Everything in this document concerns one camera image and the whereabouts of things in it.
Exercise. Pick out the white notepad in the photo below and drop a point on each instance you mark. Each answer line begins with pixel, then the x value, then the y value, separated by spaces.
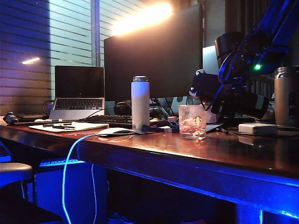
pixel 86 126

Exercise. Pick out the glass cup with logo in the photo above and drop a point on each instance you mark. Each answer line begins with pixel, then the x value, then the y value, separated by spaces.
pixel 192 123

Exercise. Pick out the black keyboard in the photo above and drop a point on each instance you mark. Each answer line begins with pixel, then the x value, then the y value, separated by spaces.
pixel 107 119

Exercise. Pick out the backlit keyboard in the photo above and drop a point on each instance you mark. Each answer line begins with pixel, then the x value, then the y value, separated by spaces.
pixel 61 162

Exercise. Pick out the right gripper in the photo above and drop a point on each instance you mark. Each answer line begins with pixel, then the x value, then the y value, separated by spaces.
pixel 236 77

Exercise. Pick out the round stool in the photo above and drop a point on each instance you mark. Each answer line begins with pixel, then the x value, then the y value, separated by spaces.
pixel 14 171

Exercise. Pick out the black thermos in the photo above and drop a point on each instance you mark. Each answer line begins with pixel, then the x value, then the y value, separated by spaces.
pixel 250 105

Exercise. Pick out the black computer mouse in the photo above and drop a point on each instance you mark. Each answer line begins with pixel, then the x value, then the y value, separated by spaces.
pixel 155 121

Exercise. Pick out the silver display back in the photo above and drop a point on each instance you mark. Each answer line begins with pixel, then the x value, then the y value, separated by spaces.
pixel 209 58

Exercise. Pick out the silver monitor stand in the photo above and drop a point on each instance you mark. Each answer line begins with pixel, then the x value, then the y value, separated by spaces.
pixel 177 107

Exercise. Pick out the white thermos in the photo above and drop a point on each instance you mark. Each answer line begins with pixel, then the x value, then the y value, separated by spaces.
pixel 140 105

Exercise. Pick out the large black monitor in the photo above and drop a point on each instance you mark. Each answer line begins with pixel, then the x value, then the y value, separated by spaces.
pixel 153 65

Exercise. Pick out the small pink box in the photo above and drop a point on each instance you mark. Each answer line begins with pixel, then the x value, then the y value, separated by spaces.
pixel 172 119

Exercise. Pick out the silver laptop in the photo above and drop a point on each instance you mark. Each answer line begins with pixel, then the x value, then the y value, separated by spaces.
pixel 79 81

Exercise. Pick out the printed booklet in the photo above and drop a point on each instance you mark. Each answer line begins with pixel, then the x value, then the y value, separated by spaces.
pixel 213 128

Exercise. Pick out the metal window post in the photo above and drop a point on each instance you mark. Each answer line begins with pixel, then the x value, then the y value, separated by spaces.
pixel 95 32

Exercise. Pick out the dark handheld device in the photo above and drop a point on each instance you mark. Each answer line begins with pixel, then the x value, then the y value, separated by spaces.
pixel 10 118

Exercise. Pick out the black pen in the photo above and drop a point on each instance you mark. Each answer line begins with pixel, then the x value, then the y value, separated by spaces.
pixel 63 128
pixel 57 125

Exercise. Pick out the white power adapter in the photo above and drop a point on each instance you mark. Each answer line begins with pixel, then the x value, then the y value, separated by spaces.
pixel 257 129

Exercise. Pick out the white flat mouse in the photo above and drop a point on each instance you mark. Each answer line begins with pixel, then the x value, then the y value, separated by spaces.
pixel 114 131

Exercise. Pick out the black headphones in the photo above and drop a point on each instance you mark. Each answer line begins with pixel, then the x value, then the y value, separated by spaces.
pixel 122 108

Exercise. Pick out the champagne gold thermos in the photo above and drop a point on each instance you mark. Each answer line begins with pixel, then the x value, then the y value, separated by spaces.
pixel 285 100

